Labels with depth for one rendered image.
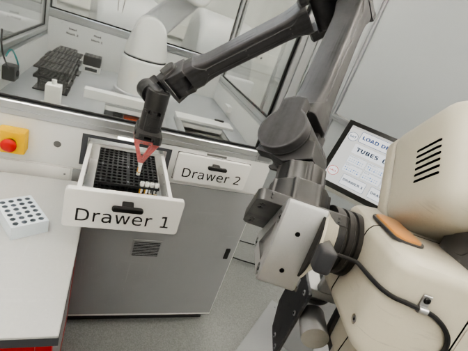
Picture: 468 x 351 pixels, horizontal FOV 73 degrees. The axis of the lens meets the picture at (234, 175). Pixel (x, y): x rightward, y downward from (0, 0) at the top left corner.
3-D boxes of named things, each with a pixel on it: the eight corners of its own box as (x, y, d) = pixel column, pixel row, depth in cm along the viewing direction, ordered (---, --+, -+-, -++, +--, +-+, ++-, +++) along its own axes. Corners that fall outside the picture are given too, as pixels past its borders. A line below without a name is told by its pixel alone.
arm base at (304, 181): (258, 196, 37) (352, 228, 38) (271, 143, 41) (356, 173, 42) (241, 221, 45) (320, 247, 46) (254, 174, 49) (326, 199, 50)
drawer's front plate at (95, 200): (175, 235, 90) (185, 203, 85) (60, 225, 78) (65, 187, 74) (175, 230, 91) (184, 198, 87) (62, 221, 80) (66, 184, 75)
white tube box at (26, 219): (48, 231, 83) (49, 220, 82) (10, 240, 77) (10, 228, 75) (30, 206, 89) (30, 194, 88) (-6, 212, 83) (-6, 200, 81)
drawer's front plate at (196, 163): (242, 190, 128) (251, 166, 124) (172, 180, 117) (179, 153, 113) (241, 188, 130) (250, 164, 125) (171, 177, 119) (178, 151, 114)
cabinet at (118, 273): (209, 323, 166) (262, 195, 134) (-34, 329, 126) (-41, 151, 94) (183, 215, 245) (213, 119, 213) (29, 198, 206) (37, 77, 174)
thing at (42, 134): (259, 194, 134) (271, 164, 128) (-41, 150, 95) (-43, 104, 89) (212, 118, 213) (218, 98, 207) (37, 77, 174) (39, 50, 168)
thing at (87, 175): (170, 225, 90) (175, 208, 87) (69, 216, 80) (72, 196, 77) (159, 162, 123) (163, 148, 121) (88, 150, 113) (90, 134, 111)
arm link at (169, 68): (175, 63, 77) (195, 90, 83) (161, 52, 85) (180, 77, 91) (138, 95, 76) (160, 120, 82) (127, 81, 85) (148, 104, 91)
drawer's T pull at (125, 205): (143, 215, 79) (143, 210, 79) (111, 212, 76) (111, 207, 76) (142, 207, 82) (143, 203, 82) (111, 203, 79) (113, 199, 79)
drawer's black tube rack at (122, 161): (154, 207, 95) (159, 189, 92) (90, 200, 88) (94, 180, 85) (150, 172, 113) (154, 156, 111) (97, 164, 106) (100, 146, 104)
